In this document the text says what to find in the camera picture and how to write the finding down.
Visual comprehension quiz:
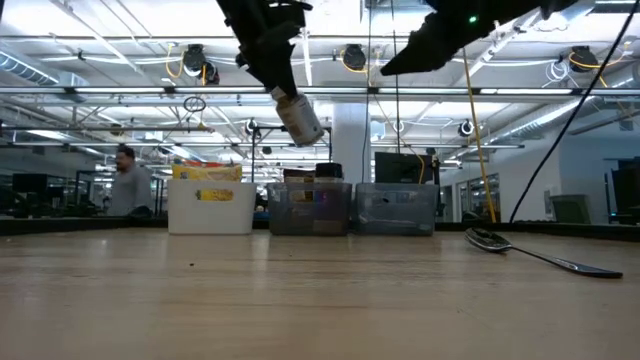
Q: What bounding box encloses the person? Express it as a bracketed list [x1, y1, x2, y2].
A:
[107, 144, 155, 217]

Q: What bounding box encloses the black monitor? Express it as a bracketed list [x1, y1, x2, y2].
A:
[374, 152, 435, 185]
[12, 172, 50, 195]

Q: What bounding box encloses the yellow ramen noodle packet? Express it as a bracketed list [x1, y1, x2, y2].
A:
[171, 163, 244, 203]

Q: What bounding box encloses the black background cabinet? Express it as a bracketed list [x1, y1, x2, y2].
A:
[609, 167, 640, 225]

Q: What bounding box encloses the purple-label glass spice jar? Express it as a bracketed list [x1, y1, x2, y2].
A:
[313, 162, 346, 221]

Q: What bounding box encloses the white plastic bin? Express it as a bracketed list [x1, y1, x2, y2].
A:
[166, 178, 258, 236]

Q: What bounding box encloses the dark green waste bin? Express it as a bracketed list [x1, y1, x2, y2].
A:
[549, 193, 592, 225]

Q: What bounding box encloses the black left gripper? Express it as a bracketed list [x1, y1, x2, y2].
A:
[217, 0, 314, 100]

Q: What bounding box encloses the grey overhead crossbeam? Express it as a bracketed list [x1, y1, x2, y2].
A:
[0, 84, 640, 97]

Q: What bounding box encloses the translucent grey plastic bin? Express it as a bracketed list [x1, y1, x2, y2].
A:
[353, 182, 440, 237]
[265, 182, 353, 237]

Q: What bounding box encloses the yellow cable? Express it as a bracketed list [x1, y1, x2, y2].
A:
[462, 47, 498, 224]

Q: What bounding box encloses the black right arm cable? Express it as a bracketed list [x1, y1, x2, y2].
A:
[509, 0, 640, 224]

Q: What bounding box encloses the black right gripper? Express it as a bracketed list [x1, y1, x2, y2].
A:
[378, 0, 542, 78]

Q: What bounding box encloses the large purple-lid spice jar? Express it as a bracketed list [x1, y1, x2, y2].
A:
[269, 85, 326, 149]

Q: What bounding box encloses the plain dark silver spoon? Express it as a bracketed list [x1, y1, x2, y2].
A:
[463, 227, 625, 280]

